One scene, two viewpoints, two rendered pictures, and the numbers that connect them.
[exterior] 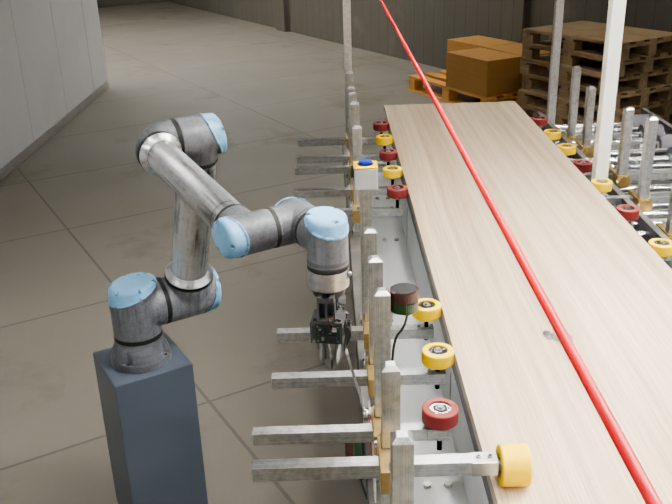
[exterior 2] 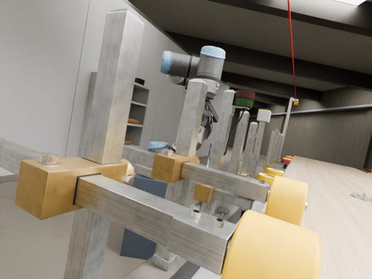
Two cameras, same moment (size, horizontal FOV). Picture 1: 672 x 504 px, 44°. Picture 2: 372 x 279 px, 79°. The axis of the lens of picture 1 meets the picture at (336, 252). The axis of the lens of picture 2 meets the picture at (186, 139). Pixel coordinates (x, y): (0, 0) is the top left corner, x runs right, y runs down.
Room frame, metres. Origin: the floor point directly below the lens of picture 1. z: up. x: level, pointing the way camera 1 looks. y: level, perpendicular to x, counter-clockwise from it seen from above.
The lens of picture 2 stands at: (0.85, -0.33, 1.04)
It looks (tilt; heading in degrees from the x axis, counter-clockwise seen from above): 4 degrees down; 27
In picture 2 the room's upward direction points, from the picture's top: 11 degrees clockwise
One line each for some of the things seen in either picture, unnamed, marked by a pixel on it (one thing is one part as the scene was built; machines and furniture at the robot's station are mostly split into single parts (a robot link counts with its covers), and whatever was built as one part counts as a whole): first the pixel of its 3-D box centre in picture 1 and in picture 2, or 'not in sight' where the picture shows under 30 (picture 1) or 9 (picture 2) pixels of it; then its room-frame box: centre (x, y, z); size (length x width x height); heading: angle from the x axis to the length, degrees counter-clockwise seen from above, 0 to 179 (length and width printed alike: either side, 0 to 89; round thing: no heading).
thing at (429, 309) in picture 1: (426, 321); (273, 180); (2.03, -0.24, 0.85); 0.08 x 0.08 x 0.11
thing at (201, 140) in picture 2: (337, 354); (199, 138); (1.62, 0.00, 1.00); 0.06 x 0.03 x 0.09; 171
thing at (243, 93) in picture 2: (404, 293); (244, 95); (1.57, -0.14, 1.17); 0.06 x 0.06 x 0.02
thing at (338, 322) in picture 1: (329, 312); (200, 109); (1.62, 0.02, 1.10); 0.09 x 0.08 x 0.12; 171
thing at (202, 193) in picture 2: (384, 427); (210, 190); (1.55, -0.10, 0.84); 0.13 x 0.06 x 0.05; 0
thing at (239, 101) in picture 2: (404, 304); (243, 103); (1.57, -0.14, 1.14); 0.06 x 0.06 x 0.02
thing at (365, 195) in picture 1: (366, 255); (255, 156); (2.34, -0.09, 0.92); 0.05 x 0.04 x 0.45; 0
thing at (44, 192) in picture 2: not in sight; (85, 180); (1.05, -0.09, 0.94); 0.13 x 0.06 x 0.05; 0
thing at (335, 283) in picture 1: (329, 277); (206, 88); (1.62, 0.02, 1.19); 0.10 x 0.09 x 0.05; 81
